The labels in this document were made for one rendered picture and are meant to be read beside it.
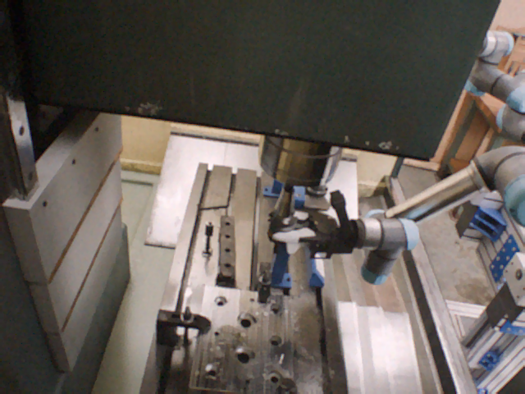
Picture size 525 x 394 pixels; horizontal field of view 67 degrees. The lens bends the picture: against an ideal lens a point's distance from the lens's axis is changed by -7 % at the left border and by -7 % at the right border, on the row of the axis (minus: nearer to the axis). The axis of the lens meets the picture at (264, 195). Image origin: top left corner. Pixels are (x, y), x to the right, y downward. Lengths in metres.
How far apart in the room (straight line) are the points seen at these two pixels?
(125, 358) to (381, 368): 0.80
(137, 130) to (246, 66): 1.47
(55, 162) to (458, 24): 0.68
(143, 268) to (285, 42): 1.23
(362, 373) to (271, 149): 0.83
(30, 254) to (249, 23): 0.52
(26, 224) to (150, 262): 1.00
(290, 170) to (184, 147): 1.24
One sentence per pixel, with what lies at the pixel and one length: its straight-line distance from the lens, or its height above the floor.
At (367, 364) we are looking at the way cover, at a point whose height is 0.74.
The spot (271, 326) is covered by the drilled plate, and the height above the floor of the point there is 0.99.
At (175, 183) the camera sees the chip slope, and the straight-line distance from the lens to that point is 1.86.
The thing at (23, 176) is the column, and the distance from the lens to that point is 0.70.
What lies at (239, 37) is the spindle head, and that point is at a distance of 0.60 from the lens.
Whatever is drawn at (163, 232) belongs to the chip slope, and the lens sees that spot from 1.76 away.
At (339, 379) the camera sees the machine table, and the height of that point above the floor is 0.90.
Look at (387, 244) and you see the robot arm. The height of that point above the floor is 1.23.
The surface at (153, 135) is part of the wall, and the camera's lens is 2.04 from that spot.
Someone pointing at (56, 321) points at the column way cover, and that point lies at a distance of 0.93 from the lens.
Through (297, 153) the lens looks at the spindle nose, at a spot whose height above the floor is 1.49.
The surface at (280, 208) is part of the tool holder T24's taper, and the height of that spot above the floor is 1.31.
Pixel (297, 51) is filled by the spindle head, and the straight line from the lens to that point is 0.61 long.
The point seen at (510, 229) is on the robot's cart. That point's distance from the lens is 1.72.
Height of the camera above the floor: 1.85
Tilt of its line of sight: 37 degrees down
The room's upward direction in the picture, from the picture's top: 11 degrees clockwise
